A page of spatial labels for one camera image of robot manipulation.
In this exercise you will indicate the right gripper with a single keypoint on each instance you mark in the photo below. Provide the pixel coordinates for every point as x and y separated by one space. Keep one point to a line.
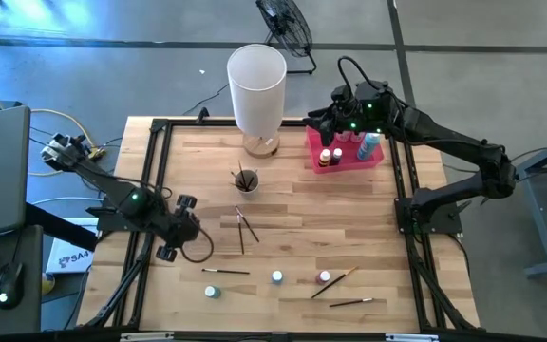
366 111

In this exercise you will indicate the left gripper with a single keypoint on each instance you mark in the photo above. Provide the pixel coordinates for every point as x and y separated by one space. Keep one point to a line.
183 228

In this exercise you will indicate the small yellow paint bottle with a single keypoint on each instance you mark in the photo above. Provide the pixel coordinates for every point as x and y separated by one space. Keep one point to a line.
324 157

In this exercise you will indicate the small purple paint bottle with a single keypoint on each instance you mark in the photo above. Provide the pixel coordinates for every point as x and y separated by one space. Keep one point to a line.
336 156

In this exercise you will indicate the pink plastic tray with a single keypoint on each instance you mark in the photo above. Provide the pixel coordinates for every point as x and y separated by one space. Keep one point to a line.
349 164

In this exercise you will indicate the large teal paint bottle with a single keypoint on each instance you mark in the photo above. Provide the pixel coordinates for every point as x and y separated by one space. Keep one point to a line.
368 145

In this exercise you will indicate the black paintbrush silver ferrule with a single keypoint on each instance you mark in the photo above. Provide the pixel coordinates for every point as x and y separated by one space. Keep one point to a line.
241 171

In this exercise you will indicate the small blue paint bottle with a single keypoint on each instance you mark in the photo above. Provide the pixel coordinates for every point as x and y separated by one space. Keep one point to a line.
277 277

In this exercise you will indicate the small magenta paint bottle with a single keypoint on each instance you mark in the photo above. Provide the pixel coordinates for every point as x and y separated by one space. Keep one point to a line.
323 277

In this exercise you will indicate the long black paintbrush tan tip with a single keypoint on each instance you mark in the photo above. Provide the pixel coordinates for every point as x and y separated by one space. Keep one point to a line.
333 283

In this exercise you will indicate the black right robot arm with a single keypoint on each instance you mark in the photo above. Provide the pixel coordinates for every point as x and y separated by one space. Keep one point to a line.
444 138

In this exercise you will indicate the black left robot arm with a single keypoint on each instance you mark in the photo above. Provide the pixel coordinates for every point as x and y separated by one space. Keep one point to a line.
112 185

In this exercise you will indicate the small teal paint bottle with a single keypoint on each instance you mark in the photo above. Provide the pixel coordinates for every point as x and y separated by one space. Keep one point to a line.
212 291

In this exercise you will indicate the white table lamp wooden base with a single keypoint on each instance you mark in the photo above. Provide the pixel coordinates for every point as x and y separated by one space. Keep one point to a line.
257 95

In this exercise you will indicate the beige paper cup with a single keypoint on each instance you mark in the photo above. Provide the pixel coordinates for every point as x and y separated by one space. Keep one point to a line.
246 190

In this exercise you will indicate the black floor fan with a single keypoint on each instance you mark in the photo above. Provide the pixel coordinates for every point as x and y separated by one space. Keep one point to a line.
285 24

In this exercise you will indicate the black clamp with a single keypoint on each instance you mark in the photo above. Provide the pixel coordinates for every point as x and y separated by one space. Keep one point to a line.
202 115

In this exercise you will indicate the white cardboard box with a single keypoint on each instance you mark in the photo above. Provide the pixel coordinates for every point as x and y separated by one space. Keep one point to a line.
64 259

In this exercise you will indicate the yellow round object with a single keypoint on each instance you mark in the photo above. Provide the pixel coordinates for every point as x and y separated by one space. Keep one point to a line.
48 284

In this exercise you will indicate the grey side desk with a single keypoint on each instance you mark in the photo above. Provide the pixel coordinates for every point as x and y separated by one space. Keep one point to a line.
29 294

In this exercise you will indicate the black computer mouse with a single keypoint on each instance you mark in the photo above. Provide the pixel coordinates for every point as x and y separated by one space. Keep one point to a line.
8 285

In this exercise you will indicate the black aluminium table frame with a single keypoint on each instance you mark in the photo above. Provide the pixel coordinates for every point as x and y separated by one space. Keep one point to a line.
207 122

